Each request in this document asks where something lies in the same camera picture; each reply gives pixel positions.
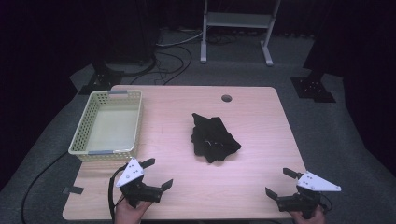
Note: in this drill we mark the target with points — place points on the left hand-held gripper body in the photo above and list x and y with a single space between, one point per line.
130 174

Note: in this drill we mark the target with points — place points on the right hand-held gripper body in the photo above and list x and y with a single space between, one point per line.
314 184

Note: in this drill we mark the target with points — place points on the black flower print t-shirt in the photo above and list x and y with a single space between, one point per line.
214 137

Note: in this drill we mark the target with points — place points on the person's right hand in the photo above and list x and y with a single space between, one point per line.
311 220

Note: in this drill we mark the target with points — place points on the person's left hand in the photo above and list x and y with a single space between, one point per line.
127 214

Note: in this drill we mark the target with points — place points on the cream perforated plastic basket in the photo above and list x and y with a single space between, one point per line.
109 130

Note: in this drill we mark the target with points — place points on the black tape strip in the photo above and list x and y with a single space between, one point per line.
73 190

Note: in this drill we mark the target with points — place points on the black square stand base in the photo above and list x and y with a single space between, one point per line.
313 88
101 82

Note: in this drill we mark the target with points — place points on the dark round stand base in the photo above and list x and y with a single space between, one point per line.
130 67

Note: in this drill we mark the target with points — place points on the white metal stand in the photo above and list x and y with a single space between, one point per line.
238 19

